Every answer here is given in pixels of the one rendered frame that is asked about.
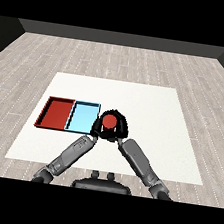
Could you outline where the small red can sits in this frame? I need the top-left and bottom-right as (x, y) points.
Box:
(100, 113), (120, 135)

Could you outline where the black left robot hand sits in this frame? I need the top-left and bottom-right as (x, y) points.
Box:
(88, 106), (114, 142)

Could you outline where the shallow light blue open box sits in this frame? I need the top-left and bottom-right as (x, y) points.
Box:
(63, 98), (102, 136)

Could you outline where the dark grey robot body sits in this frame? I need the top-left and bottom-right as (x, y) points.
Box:
(70, 167), (135, 197)

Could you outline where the shallow red open box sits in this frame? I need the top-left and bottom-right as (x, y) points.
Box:
(33, 94), (77, 134)

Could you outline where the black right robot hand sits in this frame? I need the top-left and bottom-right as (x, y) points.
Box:
(108, 108), (132, 145)

